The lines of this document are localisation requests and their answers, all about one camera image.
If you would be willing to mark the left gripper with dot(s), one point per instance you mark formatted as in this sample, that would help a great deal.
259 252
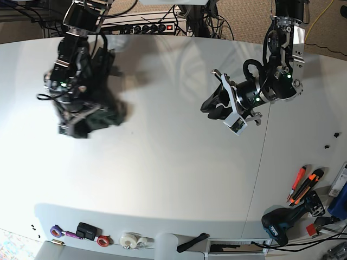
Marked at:
216 104

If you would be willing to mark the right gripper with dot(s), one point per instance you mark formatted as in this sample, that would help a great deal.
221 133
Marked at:
73 114

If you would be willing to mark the dark green long-sleeve t-shirt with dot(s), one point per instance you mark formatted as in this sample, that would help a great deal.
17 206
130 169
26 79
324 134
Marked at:
108 108

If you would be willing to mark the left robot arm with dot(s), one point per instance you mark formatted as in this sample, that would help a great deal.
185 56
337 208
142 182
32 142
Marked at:
277 77

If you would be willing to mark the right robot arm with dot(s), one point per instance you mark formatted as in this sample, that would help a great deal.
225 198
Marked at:
76 83

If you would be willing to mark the black power strip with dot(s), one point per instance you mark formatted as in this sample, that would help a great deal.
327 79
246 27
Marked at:
150 29

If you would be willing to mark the purple tape roll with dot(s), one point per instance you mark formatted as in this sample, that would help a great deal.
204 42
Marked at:
56 231

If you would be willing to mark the orange black utility knife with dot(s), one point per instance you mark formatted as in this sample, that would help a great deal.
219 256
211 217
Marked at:
307 185

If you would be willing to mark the purple marker pen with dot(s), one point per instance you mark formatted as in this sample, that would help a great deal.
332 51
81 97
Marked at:
70 234

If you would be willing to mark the red tape roll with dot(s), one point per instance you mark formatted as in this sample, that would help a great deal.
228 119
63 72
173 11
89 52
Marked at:
103 241

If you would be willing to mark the clear tape roll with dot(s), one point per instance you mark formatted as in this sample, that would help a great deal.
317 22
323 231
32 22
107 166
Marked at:
144 242
128 240

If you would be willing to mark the blue box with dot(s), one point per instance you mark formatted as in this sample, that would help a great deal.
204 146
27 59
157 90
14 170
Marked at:
337 207

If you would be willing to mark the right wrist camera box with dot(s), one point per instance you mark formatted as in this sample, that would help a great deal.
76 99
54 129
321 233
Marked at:
67 130

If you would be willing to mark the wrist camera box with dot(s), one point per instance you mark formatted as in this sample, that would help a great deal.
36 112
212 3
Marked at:
67 130
235 123

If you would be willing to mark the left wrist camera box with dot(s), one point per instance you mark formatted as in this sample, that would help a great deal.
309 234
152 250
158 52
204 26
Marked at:
235 123

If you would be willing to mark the black action camera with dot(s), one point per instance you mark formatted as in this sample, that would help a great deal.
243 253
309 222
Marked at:
86 231

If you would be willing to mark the teal black cordless drill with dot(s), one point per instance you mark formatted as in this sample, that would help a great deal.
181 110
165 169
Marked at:
277 222

